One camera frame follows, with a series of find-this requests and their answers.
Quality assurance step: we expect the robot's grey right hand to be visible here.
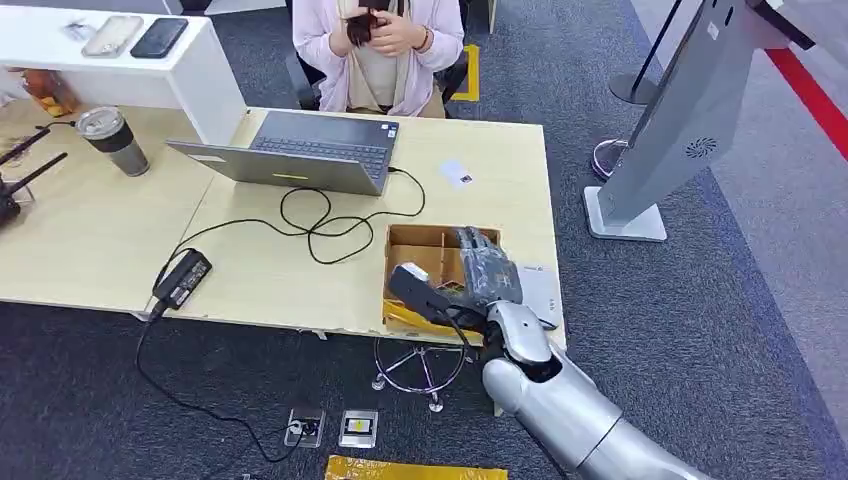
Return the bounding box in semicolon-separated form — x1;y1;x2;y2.
455;226;525;314

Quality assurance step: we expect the person's right hand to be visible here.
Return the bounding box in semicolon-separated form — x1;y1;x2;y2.
329;14;374;58

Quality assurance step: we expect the person's left hand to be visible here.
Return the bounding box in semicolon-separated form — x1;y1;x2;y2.
370;9;427;58

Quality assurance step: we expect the white card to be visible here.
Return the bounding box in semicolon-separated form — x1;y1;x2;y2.
439;158;474;190

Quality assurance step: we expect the person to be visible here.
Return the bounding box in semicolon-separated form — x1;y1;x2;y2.
292;0;466;119

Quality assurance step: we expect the white card reader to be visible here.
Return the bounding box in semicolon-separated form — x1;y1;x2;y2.
516;264;564;331

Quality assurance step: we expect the wooden card box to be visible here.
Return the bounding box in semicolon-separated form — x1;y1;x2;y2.
382;223;503;339

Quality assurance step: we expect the yellow floor tape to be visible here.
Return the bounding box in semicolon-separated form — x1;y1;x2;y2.
451;44;481;103

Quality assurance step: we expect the yellow tape strip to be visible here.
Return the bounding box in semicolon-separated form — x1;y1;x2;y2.
384;299;486;347

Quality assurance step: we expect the chrome stool base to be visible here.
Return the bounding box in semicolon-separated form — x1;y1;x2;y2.
370;336;480;415

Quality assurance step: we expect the grey laptop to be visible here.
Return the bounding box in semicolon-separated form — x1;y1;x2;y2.
165;110;401;197

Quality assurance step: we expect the white desk shelf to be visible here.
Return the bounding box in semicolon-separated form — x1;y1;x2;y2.
0;5;248;147

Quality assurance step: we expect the chrome stanchion base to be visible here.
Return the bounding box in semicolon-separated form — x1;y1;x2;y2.
591;137;629;181

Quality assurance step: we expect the black phone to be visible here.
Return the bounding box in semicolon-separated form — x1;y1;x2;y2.
129;17;190;60

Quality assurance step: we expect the floor socket with yellow label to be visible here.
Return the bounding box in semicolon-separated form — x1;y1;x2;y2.
338;409;380;450

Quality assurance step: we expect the yellow sheet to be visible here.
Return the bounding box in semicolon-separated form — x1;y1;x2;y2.
324;455;509;480

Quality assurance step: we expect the phone in clear case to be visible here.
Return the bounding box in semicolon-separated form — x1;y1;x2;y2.
80;14;145;60

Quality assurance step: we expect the floor socket with plug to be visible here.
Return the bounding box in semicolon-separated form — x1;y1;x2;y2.
284;407;327;450

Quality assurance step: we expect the grey tumbler with lid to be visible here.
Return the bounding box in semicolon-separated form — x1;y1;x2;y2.
75;106;151;178

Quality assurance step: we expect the grey kiosk stand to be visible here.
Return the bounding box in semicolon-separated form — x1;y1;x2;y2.
583;0;816;242

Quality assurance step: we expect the black power adapter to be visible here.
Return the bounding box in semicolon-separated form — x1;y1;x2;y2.
152;248;213;313

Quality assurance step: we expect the orange snack bag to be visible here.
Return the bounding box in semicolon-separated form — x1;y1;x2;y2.
21;69;77;119

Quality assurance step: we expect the red barrier belt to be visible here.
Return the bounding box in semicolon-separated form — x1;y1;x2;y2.
765;47;848;164

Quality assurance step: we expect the black router with antennas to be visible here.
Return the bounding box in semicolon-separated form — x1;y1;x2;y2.
0;127;69;228

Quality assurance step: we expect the black laptop charger cable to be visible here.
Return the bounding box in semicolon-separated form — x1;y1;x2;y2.
152;167;427;299

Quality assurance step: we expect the black stanchion post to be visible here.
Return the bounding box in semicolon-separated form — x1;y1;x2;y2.
609;0;684;106

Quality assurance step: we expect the black mains cord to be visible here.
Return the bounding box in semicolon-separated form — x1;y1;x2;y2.
134;301;313;465

